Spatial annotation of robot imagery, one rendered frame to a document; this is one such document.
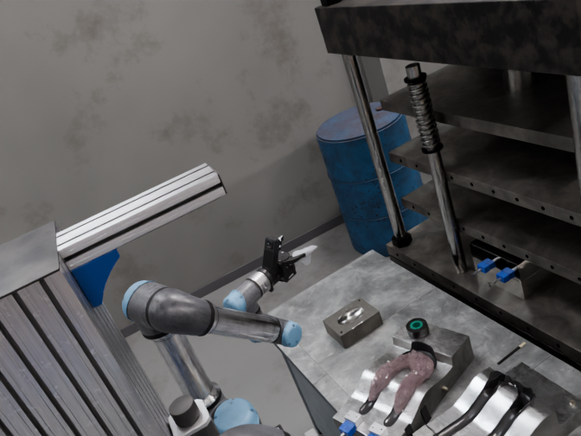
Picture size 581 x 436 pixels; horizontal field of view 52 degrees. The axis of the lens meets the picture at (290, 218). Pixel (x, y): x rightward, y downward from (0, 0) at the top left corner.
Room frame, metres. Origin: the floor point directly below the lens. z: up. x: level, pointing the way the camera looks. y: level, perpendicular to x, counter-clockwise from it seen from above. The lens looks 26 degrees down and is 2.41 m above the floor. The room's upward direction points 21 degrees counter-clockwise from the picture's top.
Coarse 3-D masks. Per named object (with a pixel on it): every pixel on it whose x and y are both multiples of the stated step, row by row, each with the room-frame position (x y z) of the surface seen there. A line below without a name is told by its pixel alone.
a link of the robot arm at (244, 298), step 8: (248, 280) 1.58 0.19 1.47; (240, 288) 1.55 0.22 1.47; (248, 288) 1.55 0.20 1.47; (256, 288) 1.56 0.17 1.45; (232, 296) 1.53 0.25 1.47; (240, 296) 1.53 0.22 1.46; (248, 296) 1.53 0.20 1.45; (256, 296) 1.54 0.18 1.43; (224, 304) 1.53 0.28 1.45; (232, 304) 1.51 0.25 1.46; (240, 304) 1.51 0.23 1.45; (248, 304) 1.52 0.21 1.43; (256, 304) 1.54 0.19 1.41
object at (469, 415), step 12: (492, 372) 1.38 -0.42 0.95; (492, 384) 1.37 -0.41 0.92; (504, 384) 1.34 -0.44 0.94; (516, 384) 1.30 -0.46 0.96; (480, 396) 1.35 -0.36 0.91; (528, 396) 1.31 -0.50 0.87; (480, 408) 1.32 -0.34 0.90; (516, 408) 1.26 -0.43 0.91; (456, 420) 1.32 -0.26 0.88; (468, 420) 1.31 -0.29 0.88; (504, 420) 1.24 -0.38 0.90; (444, 432) 1.30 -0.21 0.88; (456, 432) 1.28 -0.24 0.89; (492, 432) 1.23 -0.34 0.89; (504, 432) 1.21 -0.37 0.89
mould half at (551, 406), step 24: (480, 384) 1.38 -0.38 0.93; (528, 384) 1.37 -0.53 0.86; (552, 384) 1.34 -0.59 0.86; (456, 408) 1.36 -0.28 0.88; (504, 408) 1.26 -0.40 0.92; (528, 408) 1.22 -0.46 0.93; (552, 408) 1.25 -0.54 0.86; (576, 408) 1.22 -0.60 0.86; (432, 432) 1.31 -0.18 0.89; (480, 432) 1.25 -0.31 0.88; (528, 432) 1.16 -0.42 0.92; (552, 432) 1.18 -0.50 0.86
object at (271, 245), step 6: (270, 240) 1.65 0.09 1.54; (276, 240) 1.64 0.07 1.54; (270, 246) 1.64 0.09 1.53; (276, 246) 1.64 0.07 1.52; (264, 252) 1.66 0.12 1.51; (270, 252) 1.64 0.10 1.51; (276, 252) 1.63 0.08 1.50; (264, 258) 1.65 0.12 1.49; (270, 258) 1.63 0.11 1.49; (276, 258) 1.63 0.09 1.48; (264, 264) 1.64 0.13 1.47; (270, 264) 1.63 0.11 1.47; (276, 264) 1.63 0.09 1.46; (270, 270) 1.62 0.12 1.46; (276, 270) 1.63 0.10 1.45
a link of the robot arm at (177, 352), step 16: (144, 288) 1.38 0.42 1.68; (160, 288) 1.35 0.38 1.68; (128, 304) 1.37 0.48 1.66; (144, 304) 1.32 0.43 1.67; (144, 320) 1.31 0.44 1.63; (144, 336) 1.35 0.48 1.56; (160, 336) 1.33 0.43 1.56; (176, 336) 1.36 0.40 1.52; (160, 352) 1.36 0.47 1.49; (176, 352) 1.35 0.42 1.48; (192, 352) 1.38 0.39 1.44; (176, 368) 1.35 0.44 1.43; (192, 368) 1.36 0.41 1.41; (192, 384) 1.35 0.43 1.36; (208, 384) 1.38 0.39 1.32; (208, 400) 1.35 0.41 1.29; (224, 400) 1.37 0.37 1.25
